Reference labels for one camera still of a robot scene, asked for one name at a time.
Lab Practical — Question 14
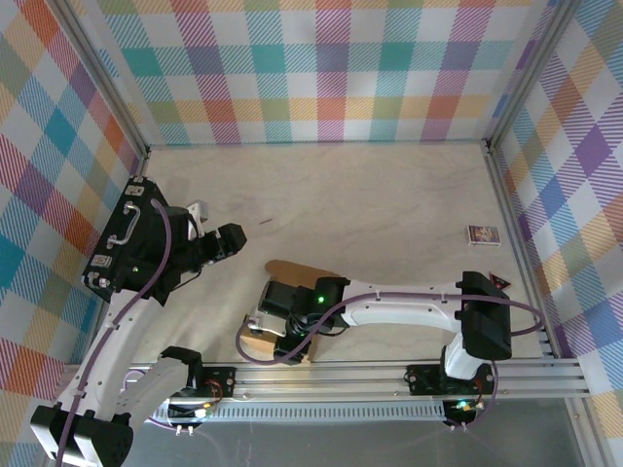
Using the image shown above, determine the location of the aluminium frame rail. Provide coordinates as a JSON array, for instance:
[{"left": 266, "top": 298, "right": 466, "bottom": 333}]
[{"left": 53, "top": 358, "right": 593, "bottom": 405}]

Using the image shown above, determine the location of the brown cardboard folding box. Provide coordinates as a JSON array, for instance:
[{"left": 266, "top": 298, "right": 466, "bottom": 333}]
[{"left": 242, "top": 260, "right": 342, "bottom": 366}]

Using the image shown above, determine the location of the slotted grey cable duct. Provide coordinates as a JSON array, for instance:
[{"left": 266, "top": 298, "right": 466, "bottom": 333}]
[{"left": 72, "top": 401, "right": 452, "bottom": 423}]

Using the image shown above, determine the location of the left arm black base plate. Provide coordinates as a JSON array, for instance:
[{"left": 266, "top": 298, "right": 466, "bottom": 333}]
[{"left": 182, "top": 364, "right": 238, "bottom": 403}]

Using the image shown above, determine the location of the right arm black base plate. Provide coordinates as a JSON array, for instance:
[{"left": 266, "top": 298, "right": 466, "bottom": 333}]
[{"left": 406, "top": 362, "right": 497, "bottom": 396}]

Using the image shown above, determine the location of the black briefcase with metal handle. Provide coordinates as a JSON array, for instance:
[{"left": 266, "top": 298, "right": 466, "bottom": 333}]
[{"left": 79, "top": 177, "right": 171, "bottom": 293}]

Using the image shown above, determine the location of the right aluminium frame post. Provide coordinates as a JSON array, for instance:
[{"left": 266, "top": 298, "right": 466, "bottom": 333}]
[{"left": 486, "top": 0, "right": 585, "bottom": 152}]

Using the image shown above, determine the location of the left aluminium frame post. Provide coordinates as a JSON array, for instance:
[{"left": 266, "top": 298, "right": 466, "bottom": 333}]
[{"left": 48, "top": 0, "right": 150, "bottom": 160}]

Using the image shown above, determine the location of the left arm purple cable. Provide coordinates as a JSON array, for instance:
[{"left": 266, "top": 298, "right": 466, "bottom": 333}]
[{"left": 53, "top": 198, "right": 205, "bottom": 467}]

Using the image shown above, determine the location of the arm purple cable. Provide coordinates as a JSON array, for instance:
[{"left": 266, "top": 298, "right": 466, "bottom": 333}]
[
  {"left": 236, "top": 286, "right": 542, "bottom": 432},
  {"left": 53, "top": 198, "right": 205, "bottom": 467}
]

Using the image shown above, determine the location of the aluminium frame post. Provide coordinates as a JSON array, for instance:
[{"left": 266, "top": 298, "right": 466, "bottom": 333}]
[
  {"left": 486, "top": 0, "right": 585, "bottom": 152},
  {"left": 48, "top": 0, "right": 150, "bottom": 160}
]

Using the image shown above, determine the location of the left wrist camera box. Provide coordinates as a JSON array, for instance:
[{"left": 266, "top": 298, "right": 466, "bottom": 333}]
[{"left": 186, "top": 199, "right": 211, "bottom": 231}]

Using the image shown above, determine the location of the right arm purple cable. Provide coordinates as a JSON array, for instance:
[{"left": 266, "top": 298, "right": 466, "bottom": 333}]
[{"left": 236, "top": 286, "right": 542, "bottom": 432}]

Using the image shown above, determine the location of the small purple printed card box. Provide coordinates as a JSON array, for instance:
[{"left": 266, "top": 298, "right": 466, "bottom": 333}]
[{"left": 466, "top": 225, "right": 501, "bottom": 248}]

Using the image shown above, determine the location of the black power connector block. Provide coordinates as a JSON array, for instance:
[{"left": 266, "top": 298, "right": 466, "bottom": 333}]
[
  {"left": 441, "top": 398, "right": 487, "bottom": 433},
  {"left": 166, "top": 402, "right": 216, "bottom": 438}
]

